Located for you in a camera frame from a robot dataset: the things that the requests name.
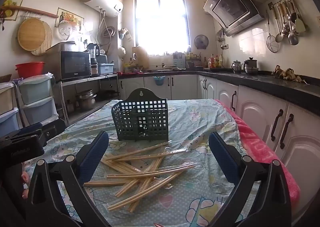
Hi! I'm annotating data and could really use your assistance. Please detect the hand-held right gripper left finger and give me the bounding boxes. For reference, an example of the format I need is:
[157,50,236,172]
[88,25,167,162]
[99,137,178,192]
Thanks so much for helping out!
[26,131,113,227]

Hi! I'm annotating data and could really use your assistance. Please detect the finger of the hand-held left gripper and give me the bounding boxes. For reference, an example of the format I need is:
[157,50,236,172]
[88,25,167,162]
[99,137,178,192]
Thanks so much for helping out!
[14,122,44,138]
[37,119,59,148]

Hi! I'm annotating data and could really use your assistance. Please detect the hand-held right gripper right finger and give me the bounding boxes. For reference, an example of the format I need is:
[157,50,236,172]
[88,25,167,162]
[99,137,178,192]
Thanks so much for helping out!
[208,131,293,227]

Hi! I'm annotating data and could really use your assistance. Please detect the pile of bamboo chopsticks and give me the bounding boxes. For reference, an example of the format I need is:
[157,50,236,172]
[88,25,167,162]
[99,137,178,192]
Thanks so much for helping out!
[84,142,196,212]

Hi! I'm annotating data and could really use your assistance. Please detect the green plastic utensil basket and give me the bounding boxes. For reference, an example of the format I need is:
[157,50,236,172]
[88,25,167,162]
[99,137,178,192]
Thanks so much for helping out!
[111,88,169,142]

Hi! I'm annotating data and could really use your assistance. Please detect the small hanging steel utensils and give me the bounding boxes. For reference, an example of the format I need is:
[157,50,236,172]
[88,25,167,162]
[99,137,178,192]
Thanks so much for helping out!
[216,29,227,49]

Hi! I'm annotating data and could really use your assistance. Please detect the hanging kitchen utensils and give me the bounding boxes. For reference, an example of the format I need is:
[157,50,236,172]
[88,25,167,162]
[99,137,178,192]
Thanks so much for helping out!
[285,0,299,46]

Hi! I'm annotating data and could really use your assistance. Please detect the person's left hand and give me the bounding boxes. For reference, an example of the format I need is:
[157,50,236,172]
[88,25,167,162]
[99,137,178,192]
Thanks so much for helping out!
[21,163,31,200]

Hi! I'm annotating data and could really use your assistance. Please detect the plastic drawer unit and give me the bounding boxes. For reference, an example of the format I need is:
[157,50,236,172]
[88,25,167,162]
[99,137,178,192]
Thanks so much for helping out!
[0,82,21,138]
[17,74,59,126]

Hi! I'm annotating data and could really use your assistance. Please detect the pink fleece blanket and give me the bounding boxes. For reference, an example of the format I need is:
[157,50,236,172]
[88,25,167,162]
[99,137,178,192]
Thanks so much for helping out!
[215,99,300,208]

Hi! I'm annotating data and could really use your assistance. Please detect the cartoon printed tablecloth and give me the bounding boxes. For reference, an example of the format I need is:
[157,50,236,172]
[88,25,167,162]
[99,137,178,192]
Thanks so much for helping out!
[24,98,260,227]

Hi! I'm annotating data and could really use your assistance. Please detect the stacked steel pots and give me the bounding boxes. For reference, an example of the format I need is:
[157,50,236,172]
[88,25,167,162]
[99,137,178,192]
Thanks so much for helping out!
[76,89,97,111]

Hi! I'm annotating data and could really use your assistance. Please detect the white base cabinets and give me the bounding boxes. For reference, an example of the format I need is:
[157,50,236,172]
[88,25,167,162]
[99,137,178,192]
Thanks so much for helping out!
[117,73,320,217]

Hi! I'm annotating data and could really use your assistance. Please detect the red plastic basin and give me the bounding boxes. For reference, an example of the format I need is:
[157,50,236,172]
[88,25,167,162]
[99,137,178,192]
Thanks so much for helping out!
[15,62,45,79]

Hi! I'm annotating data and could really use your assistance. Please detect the metal shelf rack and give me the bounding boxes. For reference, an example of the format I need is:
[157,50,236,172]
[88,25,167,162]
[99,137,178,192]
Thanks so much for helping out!
[54,73,120,123]

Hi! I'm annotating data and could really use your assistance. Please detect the black microwave oven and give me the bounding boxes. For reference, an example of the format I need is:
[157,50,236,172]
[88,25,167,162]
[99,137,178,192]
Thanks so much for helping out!
[57,51,92,81]

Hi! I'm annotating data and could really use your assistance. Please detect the grey blue plastic box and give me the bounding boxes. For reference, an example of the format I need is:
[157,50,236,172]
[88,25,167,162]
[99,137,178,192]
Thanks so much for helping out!
[97,63,115,75]

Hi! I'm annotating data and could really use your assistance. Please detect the black blender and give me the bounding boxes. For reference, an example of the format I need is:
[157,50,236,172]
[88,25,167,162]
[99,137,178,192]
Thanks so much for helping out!
[87,43,101,76]

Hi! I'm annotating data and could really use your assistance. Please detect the black kitchen countertop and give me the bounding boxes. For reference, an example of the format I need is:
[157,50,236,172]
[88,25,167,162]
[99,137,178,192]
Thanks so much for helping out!
[117,66,320,116]

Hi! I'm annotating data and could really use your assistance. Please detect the steel tray with lid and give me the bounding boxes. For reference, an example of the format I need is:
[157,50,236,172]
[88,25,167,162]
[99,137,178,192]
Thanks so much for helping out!
[46,41,77,54]

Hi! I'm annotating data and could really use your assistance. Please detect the round bamboo tray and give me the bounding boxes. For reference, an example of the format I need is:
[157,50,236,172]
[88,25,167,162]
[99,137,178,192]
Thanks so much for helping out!
[17,17,47,51]
[31,21,53,56]

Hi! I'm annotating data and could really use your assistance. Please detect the steel kettle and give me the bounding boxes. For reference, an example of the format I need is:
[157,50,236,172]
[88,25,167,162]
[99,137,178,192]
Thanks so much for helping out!
[231,60,244,74]

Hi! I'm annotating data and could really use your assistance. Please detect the dark lidded pot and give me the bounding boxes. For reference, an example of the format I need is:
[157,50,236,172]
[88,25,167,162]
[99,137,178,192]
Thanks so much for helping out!
[244,57,259,75]

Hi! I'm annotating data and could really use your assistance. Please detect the cooking oil bottles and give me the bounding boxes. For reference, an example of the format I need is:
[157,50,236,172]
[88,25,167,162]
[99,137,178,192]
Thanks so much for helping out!
[208,54,225,69]

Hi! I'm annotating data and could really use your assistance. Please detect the black spice rack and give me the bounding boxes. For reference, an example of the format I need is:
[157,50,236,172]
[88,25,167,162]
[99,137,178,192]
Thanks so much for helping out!
[186,52,204,69]

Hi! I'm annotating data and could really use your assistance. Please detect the ginger roots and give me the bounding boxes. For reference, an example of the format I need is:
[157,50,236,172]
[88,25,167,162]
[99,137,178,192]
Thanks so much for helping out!
[272,65,309,84]

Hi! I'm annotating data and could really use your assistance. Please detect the wooden cutting board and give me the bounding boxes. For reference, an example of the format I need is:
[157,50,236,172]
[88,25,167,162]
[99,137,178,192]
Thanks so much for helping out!
[132,46,150,68]

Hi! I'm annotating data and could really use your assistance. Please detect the long wooden rolling pin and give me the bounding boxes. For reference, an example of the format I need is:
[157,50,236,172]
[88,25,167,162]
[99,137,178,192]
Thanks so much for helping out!
[1,5,59,18]

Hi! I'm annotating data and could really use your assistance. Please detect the steel ladle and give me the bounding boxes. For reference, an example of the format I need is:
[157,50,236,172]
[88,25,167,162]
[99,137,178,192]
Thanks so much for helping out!
[273,4,285,43]

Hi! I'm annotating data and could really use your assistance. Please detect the kitchen window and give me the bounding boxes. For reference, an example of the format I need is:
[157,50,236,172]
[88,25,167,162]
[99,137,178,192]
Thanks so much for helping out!
[134,0,191,56]

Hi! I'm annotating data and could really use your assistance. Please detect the steel spoon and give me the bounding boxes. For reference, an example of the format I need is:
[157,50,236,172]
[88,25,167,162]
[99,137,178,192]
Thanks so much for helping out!
[281,2,292,35]

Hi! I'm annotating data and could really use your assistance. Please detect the black glass range hood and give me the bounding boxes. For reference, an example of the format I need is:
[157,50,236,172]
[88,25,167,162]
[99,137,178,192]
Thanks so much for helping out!
[203,0,265,37]

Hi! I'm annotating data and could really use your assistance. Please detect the pale green spatula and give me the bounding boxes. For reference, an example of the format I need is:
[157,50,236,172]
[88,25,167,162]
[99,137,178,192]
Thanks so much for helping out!
[293,0,307,33]

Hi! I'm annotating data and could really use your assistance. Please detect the coiled hoses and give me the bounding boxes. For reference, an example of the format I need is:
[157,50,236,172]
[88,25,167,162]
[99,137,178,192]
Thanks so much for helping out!
[98,9,116,51]

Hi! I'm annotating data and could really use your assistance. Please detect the fruit wall sticker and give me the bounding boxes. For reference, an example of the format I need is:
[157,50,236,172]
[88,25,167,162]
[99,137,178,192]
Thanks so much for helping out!
[0,0,25,21]
[55,7,84,34]

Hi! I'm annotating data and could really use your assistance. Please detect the round dark wall fan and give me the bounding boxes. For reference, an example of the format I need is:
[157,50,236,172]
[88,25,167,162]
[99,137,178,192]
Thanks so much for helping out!
[194,34,209,50]

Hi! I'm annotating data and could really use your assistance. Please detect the white wall holder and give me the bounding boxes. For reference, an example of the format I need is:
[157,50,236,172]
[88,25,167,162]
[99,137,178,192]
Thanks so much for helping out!
[118,28,132,41]

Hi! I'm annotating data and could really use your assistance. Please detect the wire mesh skimmer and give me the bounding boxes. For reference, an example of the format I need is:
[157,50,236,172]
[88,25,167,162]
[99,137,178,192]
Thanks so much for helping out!
[265,10,279,53]

